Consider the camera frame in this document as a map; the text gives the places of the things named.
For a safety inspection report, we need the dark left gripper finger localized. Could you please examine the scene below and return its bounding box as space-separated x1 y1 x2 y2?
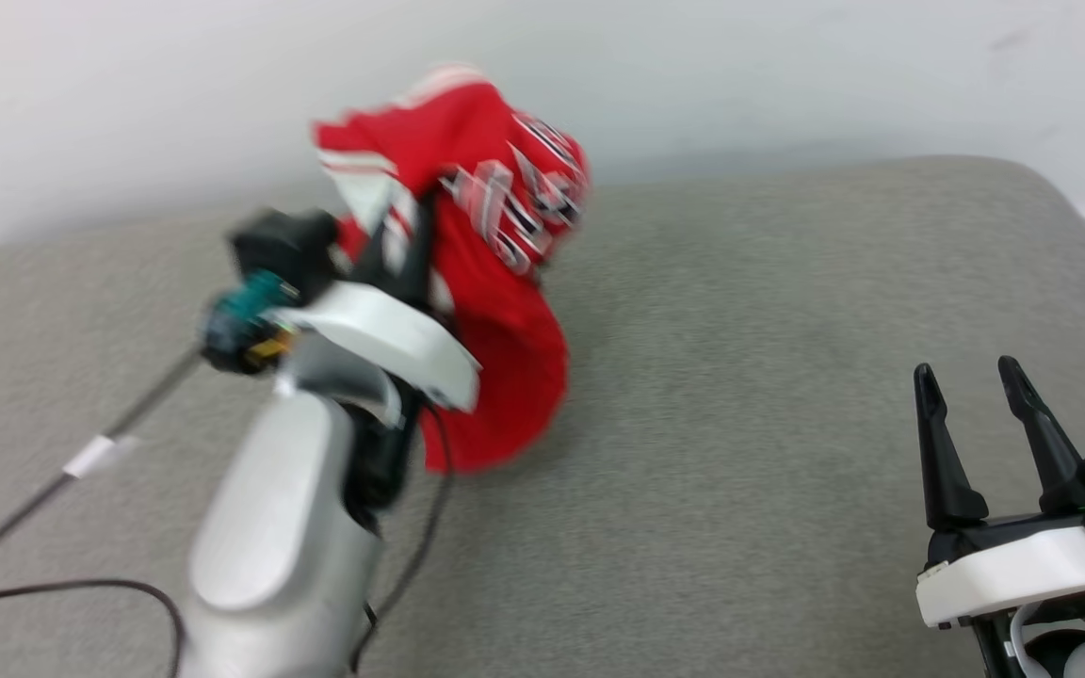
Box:
399 188 441 314
352 212 404 289

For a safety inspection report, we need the white label on cable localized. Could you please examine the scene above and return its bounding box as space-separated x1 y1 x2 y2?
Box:
62 433 140 479

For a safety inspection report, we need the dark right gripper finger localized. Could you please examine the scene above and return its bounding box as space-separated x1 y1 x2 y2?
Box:
996 356 1085 515
914 363 989 531

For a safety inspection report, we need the thin black looping cable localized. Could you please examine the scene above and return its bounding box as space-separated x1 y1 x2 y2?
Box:
0 578 187 678

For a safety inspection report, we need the thin black cable with label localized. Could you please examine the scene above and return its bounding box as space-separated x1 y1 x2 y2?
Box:
0 350 207 589

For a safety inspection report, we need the red basketball jersey number 23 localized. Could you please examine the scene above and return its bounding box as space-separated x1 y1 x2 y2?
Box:
314 66 592 475

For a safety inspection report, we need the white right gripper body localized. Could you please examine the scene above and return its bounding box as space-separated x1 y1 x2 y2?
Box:
916 508 1085 630

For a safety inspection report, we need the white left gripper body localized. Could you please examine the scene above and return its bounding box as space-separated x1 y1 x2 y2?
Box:
293 282 483 412

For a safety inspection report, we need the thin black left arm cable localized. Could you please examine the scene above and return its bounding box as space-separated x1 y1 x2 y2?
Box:
350 403 455 675

